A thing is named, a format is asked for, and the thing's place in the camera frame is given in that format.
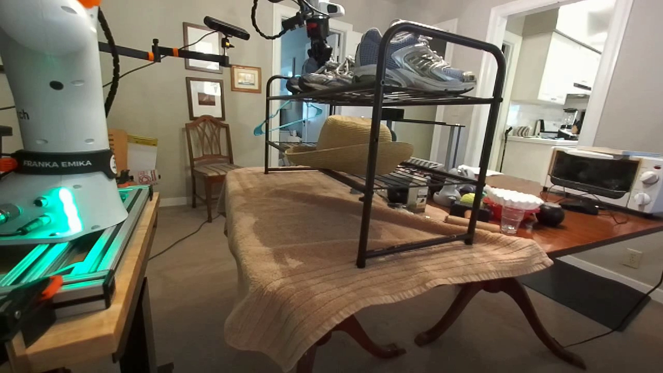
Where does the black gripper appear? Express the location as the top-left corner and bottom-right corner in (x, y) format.
(305, 15), (338, 71)

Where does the blue grey running shoe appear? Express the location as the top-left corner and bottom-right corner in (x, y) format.
(313, 56), (358, 75)
(352, 24), (481, 98)

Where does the white shoe with blue stripes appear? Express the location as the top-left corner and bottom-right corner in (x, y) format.
(294, 64), (362, 93)

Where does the small gold framed picture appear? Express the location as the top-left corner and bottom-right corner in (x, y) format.
(227, 63), (265, 96)

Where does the blue plastic clothes hanger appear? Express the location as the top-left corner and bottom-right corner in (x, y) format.
(251, 102), (328, 138)

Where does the straw hat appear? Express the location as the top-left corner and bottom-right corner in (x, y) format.
(284, 113), (415, 179)

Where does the black metal shoe rack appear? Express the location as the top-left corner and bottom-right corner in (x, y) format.
(260, 18), (507, 270)

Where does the dark framed picture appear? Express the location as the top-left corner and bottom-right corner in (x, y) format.
(185, 75), (227, 122)

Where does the large framed picture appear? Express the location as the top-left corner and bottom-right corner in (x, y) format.
(181, 20), (226, 75)

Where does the computer keyboard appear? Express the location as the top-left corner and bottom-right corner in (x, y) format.
(402, 156), (478, 184)

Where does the black cup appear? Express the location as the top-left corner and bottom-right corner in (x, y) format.
(386, 180), (410, 210)

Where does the wooden chair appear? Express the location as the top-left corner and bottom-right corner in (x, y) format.
(181, 116), (241, 223)

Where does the glass jar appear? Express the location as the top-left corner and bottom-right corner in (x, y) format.
(406, 173), (430, 213)

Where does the beige ribbed table cloth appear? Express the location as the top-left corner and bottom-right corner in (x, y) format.
(222, 164), (554, 373)

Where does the white paper bag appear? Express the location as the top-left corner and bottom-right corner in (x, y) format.
(124, 132), (161, 187)

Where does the white ruffled bowl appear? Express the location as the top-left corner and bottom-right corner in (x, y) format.
(483, 187), (546, 215)

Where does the clear plastic cup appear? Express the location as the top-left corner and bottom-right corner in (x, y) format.
(496, 205), (529, 237)

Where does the black coffee maker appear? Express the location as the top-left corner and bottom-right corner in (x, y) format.
(562, 91), (594, 141)

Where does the black round object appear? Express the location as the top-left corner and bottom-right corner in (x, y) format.
(536, 204), (568, 230)

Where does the white toaster oven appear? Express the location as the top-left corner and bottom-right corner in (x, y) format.
(543, 144), (663, 215)

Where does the dark wooden table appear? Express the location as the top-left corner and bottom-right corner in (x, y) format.
(295, 172), (663, 371)

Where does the dark floor mat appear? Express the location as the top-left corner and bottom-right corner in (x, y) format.
(516, 257), (655, 334)

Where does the wooden robot cart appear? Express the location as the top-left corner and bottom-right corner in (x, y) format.
(0, 193), (161, 373)

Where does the black orange clamp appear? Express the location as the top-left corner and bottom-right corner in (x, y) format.
(0, 275), (66, 348)

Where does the black bar stereo camera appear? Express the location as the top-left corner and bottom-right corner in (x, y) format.
(201, 15), (252, 43)

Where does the black camera stand pole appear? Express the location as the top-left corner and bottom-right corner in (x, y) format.
(97, 38), (233, 71)

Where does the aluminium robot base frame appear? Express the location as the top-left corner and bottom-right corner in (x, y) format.
(0, 182), (154, 319)

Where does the white wall outlet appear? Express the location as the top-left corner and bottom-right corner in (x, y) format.
(619, 245), (646, 272)

